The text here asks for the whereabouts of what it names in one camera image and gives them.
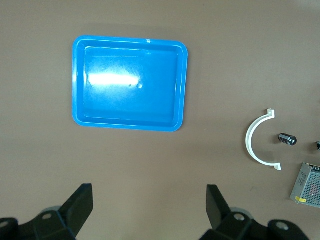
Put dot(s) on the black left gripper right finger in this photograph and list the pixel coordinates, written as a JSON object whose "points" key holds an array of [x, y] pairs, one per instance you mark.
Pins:
{"points": [[221, 212]]}

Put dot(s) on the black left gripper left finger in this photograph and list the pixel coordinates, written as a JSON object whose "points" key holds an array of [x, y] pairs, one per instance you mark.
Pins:
{"points": [[75, 210]]}

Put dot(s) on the black cylindrical capacitor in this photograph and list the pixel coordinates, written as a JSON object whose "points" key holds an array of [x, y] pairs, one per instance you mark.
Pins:
{"points": [[286, 139]]}

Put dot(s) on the metal mesh power supply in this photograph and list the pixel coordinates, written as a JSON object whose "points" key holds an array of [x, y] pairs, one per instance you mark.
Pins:
{"points": [[308, 187]]}

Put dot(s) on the blue plastic tray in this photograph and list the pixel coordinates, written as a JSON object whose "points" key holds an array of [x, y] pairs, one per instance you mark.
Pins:
{"points": [[125, 110]]}

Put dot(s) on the orange buzzer with black base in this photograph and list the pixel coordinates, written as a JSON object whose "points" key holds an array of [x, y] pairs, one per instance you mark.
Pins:
{"points": [[318, 145]]}

